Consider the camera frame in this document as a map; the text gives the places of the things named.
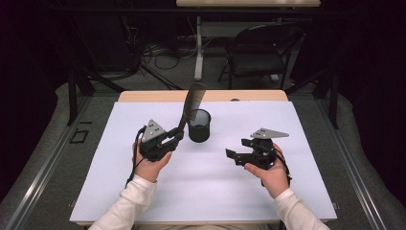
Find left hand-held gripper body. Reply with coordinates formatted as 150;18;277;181
137;119;176;162

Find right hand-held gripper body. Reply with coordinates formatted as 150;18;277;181
234;127;290;171

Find black mesh pen holder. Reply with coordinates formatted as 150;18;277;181
187;108;212;144

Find dark brown comb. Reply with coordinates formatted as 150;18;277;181
176;81;208;135

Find person's left hand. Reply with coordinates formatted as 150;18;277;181
132;143;173;184

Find person's right hand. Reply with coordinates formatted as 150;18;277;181
243;143;292;199

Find white table sheet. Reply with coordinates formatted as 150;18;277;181
69;100;338;223

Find light wooden table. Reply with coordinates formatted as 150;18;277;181
76;89;336;227

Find black folding chair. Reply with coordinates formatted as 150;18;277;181
217;22;305;90

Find white-legged desk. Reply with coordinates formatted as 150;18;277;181
175;0;322;81

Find black metal stand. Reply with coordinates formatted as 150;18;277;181
285;63;341;130
65;63;127;127

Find black metal crossbar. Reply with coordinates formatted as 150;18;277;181
47;7;352;16

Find left hand-held gripper cable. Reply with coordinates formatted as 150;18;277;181
124;126;147;190

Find hand-held gripper cable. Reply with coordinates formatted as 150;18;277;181
124;126;147;190
261;147;293;188

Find right hand-held gripper cable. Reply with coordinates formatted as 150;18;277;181
261;147;293;188

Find tangle of floor cables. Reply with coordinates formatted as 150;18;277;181
127;15;199;71

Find aluminium floor rail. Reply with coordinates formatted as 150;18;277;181
314;95;389;230
4;95;94;230

